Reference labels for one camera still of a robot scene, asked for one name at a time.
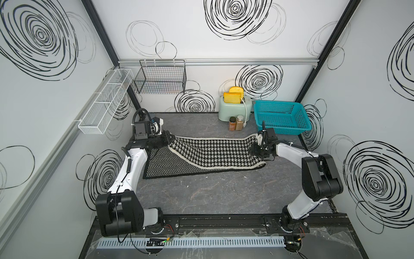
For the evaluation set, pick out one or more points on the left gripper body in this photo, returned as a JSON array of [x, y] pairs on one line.
[[158, 141]]

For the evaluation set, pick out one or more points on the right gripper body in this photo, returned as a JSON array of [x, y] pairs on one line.
[[259, 150]]

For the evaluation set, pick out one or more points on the black white knitted scarf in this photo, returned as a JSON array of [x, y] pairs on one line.
[[194, 156]]

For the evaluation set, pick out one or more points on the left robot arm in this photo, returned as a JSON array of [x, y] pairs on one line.
[[119, 211]]

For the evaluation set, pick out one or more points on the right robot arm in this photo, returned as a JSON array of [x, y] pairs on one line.
[[319, 176]]

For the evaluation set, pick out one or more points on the teal plastic basket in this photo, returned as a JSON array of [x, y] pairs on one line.
[[288, 118]]

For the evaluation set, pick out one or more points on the silver lid spice jar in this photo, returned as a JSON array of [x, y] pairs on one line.
[[239, 122]]

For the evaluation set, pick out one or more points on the dark lid spice jar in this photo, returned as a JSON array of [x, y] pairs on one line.
[[232, 123]]

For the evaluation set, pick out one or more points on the mint green toaster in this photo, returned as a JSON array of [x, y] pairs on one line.
[[232, 110]]

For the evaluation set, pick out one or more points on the front yellow toast slice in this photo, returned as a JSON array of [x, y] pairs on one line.
[[232, 97]]

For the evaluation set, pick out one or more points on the yellow toast slice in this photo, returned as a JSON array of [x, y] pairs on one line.
[[237, 89], [232, 97]]

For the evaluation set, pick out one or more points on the rear yellow toast slice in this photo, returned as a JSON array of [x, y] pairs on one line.
[[237, 89]]

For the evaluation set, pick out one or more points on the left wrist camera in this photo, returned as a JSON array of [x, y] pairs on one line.
[[157, 125]]

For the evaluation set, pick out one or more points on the white wire wall shelf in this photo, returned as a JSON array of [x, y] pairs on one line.
[[109, 97]]

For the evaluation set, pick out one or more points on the black wire wall basket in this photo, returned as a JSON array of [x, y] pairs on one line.
[[165, 77]]

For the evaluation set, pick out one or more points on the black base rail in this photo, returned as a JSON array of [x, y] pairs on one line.
[[271, 223]]

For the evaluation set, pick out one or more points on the grey slotted cable duct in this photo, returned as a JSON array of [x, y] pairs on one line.
[[194, 242]]

